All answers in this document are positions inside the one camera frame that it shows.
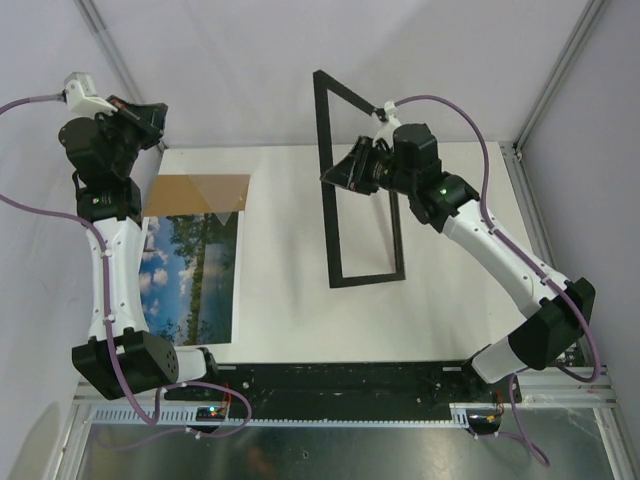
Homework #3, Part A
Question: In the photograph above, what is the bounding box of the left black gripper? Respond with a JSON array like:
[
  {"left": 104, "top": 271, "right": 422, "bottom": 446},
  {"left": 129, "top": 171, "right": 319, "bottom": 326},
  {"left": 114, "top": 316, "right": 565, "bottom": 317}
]
[{"left": 92, "top": 96, "right": 167, "bottom": 178}]

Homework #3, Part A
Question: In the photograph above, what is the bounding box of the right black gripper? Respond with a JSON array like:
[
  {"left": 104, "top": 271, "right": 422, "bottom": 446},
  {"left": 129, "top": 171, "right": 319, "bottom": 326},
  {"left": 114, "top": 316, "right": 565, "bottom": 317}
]
[{"left": 322, "top": 135, "right": 416, "bottom": 196}]

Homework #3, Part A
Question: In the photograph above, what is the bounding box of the black picture frame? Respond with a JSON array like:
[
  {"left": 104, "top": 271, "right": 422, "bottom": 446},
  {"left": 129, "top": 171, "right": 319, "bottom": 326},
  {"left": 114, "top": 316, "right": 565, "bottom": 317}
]
[{"left": 313, "top": 70, "right": 406, "bottom": 289}]

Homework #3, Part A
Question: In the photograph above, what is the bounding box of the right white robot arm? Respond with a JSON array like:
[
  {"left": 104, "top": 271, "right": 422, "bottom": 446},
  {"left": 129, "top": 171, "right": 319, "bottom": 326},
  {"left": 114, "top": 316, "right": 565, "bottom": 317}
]
[{"left": 321, "top": 124, "right": 595, "bottom": 401}]

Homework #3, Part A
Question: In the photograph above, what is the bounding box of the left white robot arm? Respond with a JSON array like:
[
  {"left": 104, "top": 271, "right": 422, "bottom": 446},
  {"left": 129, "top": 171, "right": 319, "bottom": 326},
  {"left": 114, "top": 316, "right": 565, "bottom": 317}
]
[{"left": 58, "top": 96, "right": 221, "bottom": 400}]

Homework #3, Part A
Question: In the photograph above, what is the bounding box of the landscape photo print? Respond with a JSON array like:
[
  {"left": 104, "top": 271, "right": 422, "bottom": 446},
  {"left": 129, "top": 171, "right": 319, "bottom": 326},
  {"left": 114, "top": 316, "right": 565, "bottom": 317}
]
[{"left": 139, "top": 212, "right": 242, "bottom": 346}]

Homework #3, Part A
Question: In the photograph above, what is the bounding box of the brown cardboard backing board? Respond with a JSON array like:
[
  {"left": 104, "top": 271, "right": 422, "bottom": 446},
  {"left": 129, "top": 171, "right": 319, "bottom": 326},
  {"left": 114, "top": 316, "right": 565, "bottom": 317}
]
[{"left": 143, "top": 174, "right": 250, "bottom": 217}]

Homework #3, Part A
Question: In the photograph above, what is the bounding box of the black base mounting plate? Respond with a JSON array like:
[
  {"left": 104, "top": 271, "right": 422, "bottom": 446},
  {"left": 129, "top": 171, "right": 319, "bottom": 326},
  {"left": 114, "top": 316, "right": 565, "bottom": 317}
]
[{"left": 163, "top": 360, "right": 524, "bottom": 422}]

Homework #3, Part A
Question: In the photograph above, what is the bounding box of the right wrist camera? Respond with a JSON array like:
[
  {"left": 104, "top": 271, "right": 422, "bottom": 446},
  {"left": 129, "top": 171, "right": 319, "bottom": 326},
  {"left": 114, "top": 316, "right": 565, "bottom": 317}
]
[{"left": 372, "top": 101, "right": 401, "bottom": 147}]

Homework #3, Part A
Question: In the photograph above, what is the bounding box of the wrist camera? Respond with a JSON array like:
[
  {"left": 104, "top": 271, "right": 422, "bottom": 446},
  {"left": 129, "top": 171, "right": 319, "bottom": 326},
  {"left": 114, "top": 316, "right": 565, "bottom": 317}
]
[
  {"left": 372, "top": 101, "right": 401, "bottom": 147},
  {"left": 64, "top": 72, "right": 117, "bottom": 118}
]

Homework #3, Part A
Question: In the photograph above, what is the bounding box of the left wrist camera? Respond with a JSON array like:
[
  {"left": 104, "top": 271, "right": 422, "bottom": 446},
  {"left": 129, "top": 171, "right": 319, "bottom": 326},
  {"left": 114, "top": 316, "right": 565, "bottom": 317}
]
[{"left": 64, "top": 72, "right": 117, "bottom": 118}]

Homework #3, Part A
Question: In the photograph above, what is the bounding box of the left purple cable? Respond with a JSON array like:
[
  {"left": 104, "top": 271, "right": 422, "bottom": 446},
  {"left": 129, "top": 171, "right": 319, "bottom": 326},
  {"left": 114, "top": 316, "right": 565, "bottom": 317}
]
[{"left": 0, "top": 92, "right": 252, "bottom": 453}]

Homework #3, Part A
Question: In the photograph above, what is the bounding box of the purple cable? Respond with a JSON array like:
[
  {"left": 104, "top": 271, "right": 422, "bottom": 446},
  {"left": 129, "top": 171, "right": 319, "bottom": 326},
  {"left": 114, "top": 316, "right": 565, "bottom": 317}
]
[
  {"left": 0, "top": 92, "right": 252, "bottom": 453},
  {"left": 392, "top": 94, "right": 603, "bottom": 469}
]

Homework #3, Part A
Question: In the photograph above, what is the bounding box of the left corner aluminium post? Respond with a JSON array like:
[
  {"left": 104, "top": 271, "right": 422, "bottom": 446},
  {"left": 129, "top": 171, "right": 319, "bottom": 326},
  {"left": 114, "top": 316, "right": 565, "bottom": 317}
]
[{"left": 74, "top": 0, "right": 168, "bottom": 151}]

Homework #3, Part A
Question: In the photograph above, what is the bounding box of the corner aluminium post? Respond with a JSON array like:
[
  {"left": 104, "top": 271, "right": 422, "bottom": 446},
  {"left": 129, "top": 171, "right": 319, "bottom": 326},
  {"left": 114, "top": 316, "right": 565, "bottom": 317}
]
[
  {"left": 499, "top": 0, "right": 614, "bottom": 351},
  {"left": 74, "top": 0, "right": 168, "bottom": 151}
]

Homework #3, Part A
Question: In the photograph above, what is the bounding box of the right corner aluminium post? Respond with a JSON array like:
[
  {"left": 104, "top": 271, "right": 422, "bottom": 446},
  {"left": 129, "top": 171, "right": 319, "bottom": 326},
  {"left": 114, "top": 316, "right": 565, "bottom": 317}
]
[{"left": 499, "top": 0, "right": 614, "bottom": 351}]

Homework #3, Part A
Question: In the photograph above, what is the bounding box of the grey cable duct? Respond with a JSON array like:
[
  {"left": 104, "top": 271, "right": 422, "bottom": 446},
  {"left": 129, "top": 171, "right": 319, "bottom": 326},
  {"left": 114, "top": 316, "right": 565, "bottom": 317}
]
[{"left": 89, "top": 402, "right": 471, "bottom": 428}]

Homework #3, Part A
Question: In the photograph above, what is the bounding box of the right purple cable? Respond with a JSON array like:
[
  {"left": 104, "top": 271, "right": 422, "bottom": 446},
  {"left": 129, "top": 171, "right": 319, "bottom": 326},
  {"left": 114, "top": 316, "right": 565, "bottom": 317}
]
[{"left": 392, "top": 94, "right": 603, "bottom": 469}]

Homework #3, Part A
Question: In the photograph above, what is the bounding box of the aluminium frame rail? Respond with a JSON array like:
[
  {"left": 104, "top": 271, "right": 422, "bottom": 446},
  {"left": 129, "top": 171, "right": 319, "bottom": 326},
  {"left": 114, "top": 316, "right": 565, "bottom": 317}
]
[{"left": 72, "top": 367, "right": 616, "bottom": 405}]

